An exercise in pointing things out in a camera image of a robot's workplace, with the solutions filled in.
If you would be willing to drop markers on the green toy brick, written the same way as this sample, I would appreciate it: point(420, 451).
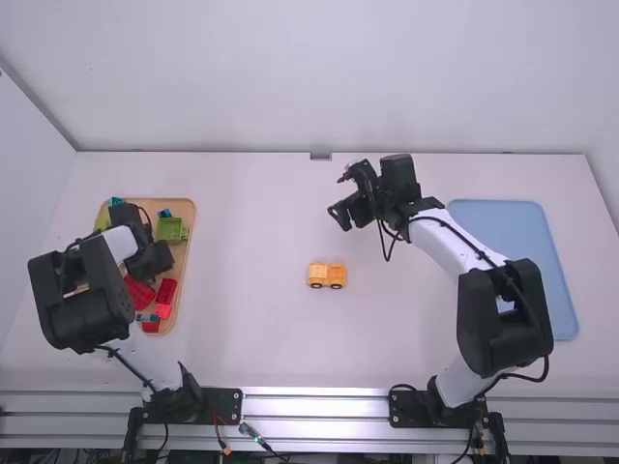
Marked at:
point(171, 229)

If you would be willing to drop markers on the teal toy brick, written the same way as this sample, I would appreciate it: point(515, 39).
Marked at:
point(118, 201)

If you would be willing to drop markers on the small red toy brick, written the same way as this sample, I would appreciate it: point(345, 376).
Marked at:
point(163, 310)

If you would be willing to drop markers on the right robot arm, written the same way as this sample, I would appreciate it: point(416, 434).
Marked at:
point(503, 314)

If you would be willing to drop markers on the tan tray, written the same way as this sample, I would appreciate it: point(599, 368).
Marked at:
point(179, 256)

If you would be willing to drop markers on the yellow toy car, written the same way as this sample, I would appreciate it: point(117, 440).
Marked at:
point(329, 275)

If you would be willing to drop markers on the light blue toy brick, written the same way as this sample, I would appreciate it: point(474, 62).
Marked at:
point(164, 213)

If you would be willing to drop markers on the silver rails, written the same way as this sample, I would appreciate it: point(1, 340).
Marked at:
point(314, 411)

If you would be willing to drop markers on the blue mat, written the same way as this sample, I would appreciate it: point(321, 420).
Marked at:
point(546, 241)

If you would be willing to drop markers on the small green circuit board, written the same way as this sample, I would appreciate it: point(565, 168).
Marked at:
point(251, 431)

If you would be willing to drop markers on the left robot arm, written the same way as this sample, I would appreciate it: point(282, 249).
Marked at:
point(82, 290)

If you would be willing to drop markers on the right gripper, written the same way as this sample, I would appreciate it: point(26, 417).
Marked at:
point(370, 208)

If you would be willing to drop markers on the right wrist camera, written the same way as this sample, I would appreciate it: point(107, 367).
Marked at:
point(357, 163)

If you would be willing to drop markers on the green studded toy plate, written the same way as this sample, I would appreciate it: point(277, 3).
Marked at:
point(103, 220)

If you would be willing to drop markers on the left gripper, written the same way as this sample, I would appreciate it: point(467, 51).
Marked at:
point(152, 263)

